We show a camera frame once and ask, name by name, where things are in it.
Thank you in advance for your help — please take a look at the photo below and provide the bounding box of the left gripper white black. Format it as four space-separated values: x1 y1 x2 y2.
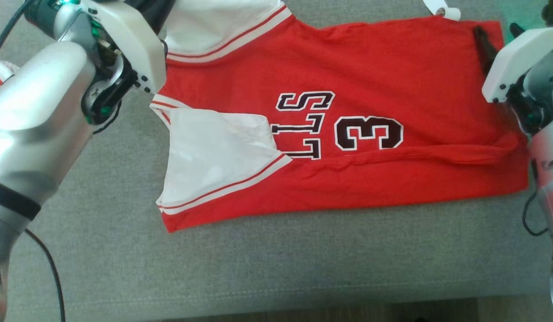
80 0 168 95

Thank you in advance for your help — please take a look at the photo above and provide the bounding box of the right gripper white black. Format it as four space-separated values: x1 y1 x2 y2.
473 22 553 105

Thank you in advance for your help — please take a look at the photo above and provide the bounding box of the red white printed jersey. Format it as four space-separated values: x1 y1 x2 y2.
150 0 530 233

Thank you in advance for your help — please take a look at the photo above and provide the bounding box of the grey sofa seat cushion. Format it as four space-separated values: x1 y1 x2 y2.
0 0 553 322

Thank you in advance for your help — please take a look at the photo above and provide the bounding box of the right black cable teal plug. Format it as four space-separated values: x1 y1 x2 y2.
521 190 549 237

